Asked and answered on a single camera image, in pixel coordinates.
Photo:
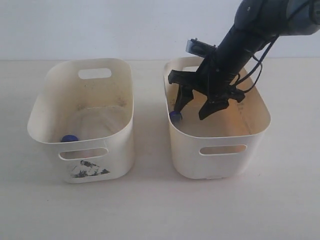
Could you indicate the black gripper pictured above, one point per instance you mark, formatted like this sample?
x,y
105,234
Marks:
x,y
213,78

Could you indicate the blue-capped tube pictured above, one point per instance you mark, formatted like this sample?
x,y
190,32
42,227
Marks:
x,y
69,138
175,117

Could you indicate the white plastic bin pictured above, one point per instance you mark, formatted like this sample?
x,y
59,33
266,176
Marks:
x,y
76,85
220,146

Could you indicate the orange-capped tube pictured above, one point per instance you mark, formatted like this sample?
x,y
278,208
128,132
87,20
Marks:
x,y
93,124

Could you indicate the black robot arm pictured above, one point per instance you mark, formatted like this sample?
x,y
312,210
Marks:
x,y
257,26

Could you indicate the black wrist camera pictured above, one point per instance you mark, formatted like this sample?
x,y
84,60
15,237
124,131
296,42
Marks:
x,y
199,48

